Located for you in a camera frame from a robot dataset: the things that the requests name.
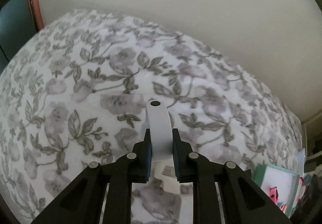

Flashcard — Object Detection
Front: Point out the white smart band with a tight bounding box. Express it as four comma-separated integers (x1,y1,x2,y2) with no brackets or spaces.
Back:
141,100,172,162

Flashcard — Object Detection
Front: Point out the coral blue token case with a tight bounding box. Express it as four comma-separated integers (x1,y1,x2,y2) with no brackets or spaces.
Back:
279,204,288,214

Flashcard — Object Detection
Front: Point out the teal cardboard tray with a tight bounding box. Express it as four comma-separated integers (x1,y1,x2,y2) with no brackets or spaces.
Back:
253,165,303,218

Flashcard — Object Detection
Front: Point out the floral grey white blanket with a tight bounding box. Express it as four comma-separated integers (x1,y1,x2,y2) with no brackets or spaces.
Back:
1,9,302,223

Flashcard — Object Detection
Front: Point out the red pink rolled mat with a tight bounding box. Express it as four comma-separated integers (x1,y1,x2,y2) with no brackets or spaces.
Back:
27,0,44,32

